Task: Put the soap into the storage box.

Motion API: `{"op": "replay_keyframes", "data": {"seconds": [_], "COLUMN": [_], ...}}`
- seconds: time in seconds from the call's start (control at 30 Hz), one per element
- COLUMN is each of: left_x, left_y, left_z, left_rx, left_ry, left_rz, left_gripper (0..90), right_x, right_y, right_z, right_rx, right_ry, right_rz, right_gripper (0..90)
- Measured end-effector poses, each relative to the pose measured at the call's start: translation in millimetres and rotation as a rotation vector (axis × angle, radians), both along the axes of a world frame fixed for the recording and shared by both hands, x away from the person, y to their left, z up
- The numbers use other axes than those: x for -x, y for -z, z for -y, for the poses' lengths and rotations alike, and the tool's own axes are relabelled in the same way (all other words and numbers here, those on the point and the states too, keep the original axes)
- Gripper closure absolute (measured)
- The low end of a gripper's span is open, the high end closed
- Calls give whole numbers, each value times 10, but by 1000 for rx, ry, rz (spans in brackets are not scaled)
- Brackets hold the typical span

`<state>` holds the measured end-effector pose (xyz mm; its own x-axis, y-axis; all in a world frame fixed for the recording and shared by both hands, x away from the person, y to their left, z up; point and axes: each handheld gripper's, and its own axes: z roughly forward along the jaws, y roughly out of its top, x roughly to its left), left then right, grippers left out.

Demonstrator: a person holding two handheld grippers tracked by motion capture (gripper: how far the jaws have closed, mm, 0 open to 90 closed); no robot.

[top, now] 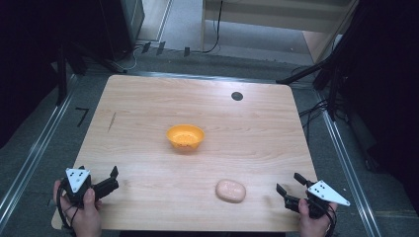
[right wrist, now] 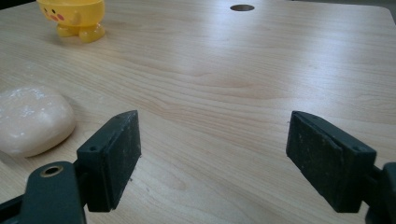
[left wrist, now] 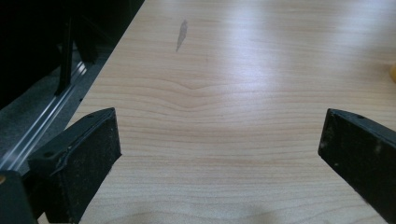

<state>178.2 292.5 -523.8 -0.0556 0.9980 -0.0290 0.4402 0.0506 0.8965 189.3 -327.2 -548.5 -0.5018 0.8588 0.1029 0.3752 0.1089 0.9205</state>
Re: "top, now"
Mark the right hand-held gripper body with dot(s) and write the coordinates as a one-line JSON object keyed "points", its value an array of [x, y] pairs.
{"points": [[324, 194]]}

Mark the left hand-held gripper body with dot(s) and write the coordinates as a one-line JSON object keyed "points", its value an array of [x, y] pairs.
{"points": [[77, 179]]}

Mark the pale pink oval bread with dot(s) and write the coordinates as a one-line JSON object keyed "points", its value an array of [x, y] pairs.
{"points": [[231, 191]]}

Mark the orange plastic bowl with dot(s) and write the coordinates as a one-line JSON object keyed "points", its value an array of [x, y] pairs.
{"points": [[185, 135]]}

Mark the person's right hand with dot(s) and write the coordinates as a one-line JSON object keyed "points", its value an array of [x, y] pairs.
{"points": [[313, 227]]}

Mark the person's left hand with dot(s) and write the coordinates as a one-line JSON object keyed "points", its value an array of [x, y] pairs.
{"points": [[85, 219]]}

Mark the black tape floor mark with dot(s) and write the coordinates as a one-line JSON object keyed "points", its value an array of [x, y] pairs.
{"points": [[84, 115]]}

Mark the black metal stand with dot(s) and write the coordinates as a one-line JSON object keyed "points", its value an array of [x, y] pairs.
{"points": [[61, 75], [332, 85]]}

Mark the black round table grommet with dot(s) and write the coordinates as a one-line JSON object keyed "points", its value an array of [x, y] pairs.
{"points": [[237, 96]]}

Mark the dark cabinet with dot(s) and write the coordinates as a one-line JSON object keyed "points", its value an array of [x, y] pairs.
{"points": [[122, 26]]}

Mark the white shelf unit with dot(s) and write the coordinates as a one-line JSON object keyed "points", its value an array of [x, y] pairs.
{"points": [[263, 16]]}

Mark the metal floor rail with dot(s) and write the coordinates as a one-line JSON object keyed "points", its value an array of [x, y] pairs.
{"points": [[33, 158], [349, 171]]}

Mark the small black bracket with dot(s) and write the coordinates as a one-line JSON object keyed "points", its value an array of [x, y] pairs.
{"points": [[186, 51]]}

